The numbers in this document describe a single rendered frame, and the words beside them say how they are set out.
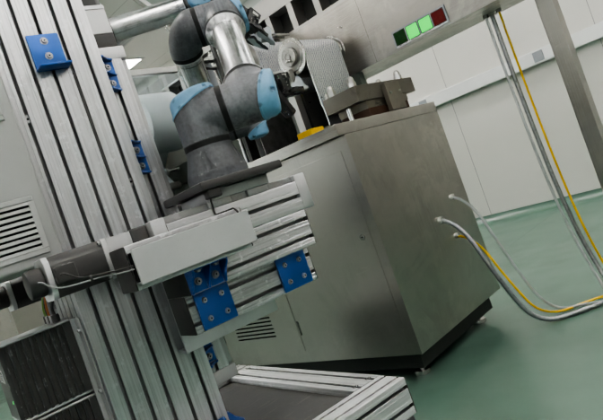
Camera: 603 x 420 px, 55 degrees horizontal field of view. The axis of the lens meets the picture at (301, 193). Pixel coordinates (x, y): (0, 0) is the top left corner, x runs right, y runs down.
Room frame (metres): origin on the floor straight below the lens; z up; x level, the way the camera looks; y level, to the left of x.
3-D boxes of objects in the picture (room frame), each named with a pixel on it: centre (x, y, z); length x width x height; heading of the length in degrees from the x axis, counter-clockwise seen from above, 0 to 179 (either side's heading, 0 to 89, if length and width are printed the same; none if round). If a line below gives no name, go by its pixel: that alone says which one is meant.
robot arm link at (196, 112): (1.42, 0.17, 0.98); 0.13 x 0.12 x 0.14; 93
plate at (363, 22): (3.08, 0.02, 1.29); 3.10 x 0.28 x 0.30; 47
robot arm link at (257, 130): (2.00, 0.09, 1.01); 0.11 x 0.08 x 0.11; 93
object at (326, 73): (2.36, -0.27, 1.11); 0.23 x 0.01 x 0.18; 137
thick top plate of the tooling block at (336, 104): (2.31, -0.39, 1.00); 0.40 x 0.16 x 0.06; 137
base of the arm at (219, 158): (1.42, 0.18, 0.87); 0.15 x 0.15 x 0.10
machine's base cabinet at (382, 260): (3.00, 0.50, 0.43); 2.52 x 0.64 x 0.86; 47
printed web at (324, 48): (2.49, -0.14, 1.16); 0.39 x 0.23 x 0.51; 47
